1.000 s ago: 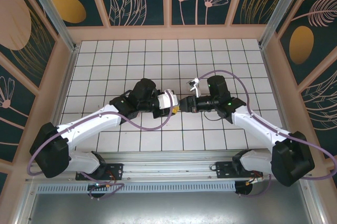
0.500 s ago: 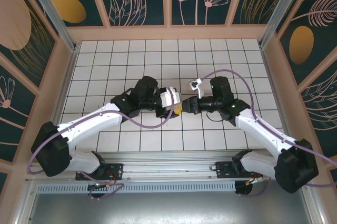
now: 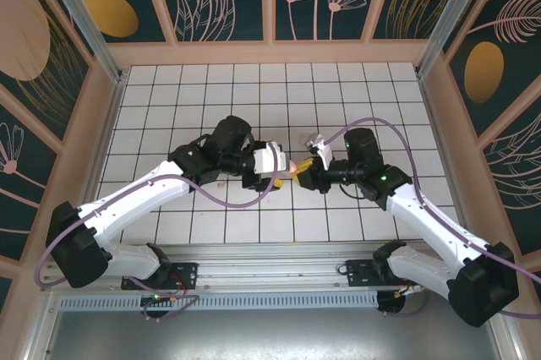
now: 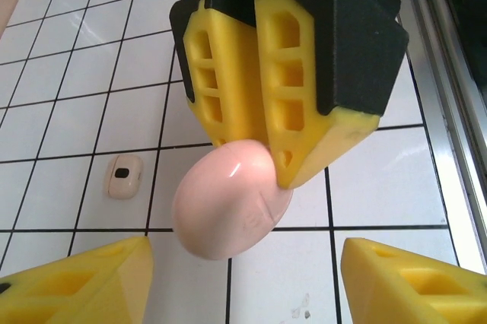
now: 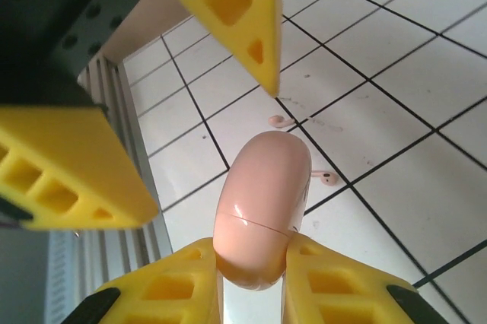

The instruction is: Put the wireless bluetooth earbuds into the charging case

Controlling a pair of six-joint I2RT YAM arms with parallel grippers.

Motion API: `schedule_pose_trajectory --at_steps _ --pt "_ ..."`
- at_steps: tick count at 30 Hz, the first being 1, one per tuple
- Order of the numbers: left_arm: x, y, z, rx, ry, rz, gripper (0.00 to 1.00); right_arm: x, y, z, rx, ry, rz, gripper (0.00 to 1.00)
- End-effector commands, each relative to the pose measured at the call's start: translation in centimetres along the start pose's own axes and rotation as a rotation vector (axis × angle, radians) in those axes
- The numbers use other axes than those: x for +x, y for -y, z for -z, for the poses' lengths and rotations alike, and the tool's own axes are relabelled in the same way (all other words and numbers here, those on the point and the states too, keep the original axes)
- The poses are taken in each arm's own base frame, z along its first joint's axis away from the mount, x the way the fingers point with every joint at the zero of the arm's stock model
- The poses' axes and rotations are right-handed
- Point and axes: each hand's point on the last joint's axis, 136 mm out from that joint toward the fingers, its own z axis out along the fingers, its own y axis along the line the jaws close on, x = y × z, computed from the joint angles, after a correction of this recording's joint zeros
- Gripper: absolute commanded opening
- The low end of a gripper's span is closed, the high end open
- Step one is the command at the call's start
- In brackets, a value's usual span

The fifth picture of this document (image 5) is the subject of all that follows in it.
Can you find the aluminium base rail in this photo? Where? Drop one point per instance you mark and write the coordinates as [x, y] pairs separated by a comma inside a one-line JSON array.
[[125, 111]]

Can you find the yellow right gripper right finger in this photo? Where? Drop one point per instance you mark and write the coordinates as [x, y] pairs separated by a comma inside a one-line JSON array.
[[342, 293]]

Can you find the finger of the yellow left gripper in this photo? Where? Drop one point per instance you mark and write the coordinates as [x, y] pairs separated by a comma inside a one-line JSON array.
[[258, 4], [76, 141]]

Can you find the round pink charging case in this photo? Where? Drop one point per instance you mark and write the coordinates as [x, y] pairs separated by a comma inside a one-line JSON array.
[[262, 187]]

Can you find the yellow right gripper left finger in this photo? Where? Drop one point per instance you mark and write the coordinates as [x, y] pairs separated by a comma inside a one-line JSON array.
[[163, 290]]

